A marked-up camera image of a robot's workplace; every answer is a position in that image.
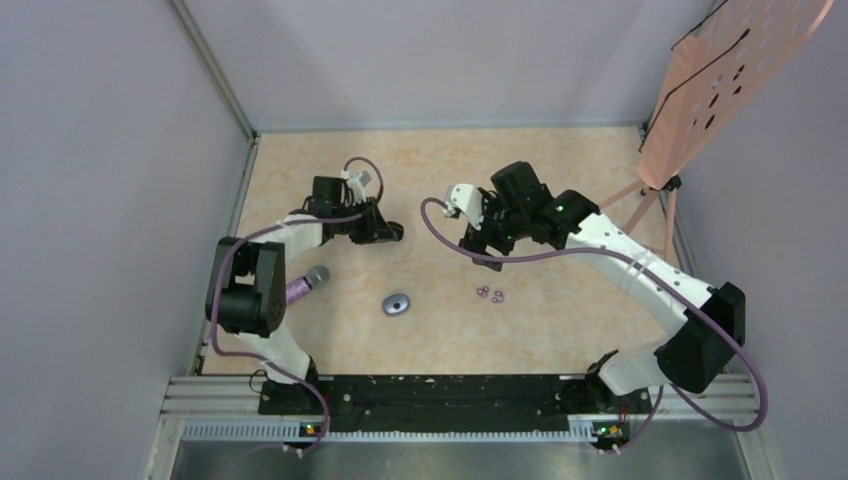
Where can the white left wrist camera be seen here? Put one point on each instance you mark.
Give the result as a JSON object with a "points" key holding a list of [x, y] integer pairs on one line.
{"points": [[354, 186]]}

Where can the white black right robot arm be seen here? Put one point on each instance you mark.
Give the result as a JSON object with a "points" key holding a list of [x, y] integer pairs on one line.
{"points": [[519, 206]]}

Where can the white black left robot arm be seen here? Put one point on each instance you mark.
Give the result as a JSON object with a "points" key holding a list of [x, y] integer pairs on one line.
{"points": [[248, 293]]}

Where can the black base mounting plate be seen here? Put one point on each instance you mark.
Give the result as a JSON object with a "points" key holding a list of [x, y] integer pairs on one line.
{"points": [[451, 403]]}

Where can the aluminium frame rail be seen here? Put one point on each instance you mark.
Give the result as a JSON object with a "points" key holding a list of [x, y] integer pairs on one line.
{"points": [[225, 407]]}

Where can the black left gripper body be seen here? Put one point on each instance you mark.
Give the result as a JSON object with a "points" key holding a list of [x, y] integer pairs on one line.
{"points": [[364, 229]]}

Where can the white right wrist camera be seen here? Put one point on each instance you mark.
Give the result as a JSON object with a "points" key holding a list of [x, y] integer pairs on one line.
{"points": [[464, 199]]}

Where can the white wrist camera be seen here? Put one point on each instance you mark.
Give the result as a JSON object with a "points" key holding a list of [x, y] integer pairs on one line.
{"points": [[354, 186], [464, 199]]}

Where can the purple glitter microphone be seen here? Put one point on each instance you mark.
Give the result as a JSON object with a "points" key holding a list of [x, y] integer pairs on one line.
{"points": [[301, 286]]}

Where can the glossy black charging case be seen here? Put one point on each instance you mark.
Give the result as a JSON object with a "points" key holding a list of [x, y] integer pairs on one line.
{"points": [[390, 232]]}

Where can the pink music stand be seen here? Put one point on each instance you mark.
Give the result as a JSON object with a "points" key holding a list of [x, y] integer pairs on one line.
{"points": [[715, 69]]}

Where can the grey purple charging case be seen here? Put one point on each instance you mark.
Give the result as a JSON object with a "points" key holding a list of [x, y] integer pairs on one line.
{"points": [[396, 304]]}

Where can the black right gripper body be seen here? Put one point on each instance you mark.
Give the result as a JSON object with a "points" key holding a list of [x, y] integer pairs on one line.
{"points": [[499, 230]]}

